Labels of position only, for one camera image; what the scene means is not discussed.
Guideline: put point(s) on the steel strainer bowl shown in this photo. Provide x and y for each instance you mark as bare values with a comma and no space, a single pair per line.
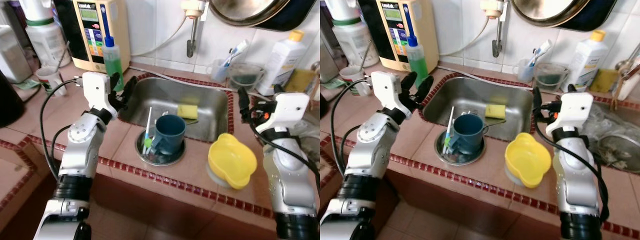
620,152

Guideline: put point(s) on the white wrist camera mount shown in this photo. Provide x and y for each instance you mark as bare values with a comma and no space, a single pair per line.
385,90
95,90
290,107
570,110

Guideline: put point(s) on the plain yellow sponge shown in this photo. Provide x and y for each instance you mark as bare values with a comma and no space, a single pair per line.
606,80
300,81

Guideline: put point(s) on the clear plastic bowl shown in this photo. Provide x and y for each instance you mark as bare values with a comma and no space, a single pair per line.
214,178
510,178

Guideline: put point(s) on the green soap bottle blue pump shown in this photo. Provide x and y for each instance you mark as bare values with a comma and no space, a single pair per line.
417,60
112,60

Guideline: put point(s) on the black round appliance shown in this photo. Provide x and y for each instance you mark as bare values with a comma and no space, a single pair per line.
9,102

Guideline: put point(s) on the steel spoon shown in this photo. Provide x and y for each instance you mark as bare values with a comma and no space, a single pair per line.
63,55
368,55

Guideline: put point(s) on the teal blue mug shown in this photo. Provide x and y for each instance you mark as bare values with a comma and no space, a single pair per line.
469,135
170,135

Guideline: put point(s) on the steel kitchen faucet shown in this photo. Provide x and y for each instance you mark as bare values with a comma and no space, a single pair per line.
316,75
625,75

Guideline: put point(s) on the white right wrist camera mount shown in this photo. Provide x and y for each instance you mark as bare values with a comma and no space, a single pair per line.
570,110
290,107

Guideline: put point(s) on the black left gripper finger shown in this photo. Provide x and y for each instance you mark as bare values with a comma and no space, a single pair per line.
129,91
409,84
424,91
115,83

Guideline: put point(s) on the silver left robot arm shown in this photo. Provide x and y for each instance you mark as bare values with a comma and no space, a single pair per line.
75,150
367,155

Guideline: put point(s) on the white plastic container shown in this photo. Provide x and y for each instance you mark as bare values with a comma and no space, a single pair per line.
14,55
326,57

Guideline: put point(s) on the clear toothbrush cup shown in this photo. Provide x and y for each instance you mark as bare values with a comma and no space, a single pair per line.
524,72
217,72

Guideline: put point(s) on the large white plastic jar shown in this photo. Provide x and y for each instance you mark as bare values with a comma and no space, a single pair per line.
350,45
47,45

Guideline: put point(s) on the dark blue tray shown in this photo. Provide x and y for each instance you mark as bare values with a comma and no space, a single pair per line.
300,12
602,12

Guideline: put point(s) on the yellow sponge dark scourer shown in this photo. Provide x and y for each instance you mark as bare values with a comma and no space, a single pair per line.
187,111
495,111

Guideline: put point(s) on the large steel hanging pan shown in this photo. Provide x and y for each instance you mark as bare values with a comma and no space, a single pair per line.
240,12
542,12

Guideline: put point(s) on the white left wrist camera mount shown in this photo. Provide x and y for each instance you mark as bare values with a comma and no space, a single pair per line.
385,90
95,90

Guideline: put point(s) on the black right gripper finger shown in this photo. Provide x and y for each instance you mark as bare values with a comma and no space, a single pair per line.
244,106
569,89
278,90
537,106

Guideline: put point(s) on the steel sink basin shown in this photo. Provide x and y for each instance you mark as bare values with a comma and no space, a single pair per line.
631,162
314,156
515,97
210,100

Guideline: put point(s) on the round steel plate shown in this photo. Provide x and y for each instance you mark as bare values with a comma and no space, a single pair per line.
472,159
172,159

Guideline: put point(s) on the beige wall tap steel spout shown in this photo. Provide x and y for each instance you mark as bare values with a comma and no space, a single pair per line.
192,35
496,35

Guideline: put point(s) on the beige water ioniser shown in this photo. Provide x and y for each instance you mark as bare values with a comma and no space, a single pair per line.
82,56
392,56

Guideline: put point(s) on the yellow plastic bowl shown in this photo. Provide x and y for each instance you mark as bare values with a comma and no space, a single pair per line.
232,160
527,160

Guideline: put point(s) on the white detergent bottle yellow cap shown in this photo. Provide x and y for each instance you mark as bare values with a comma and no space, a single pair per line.
285,62
587,60

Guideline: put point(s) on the white printed mug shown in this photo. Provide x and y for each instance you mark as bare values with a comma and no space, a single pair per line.
50,82
352,82

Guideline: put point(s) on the blue white toothbrush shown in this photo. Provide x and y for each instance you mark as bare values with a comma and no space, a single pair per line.
237,51
542,50

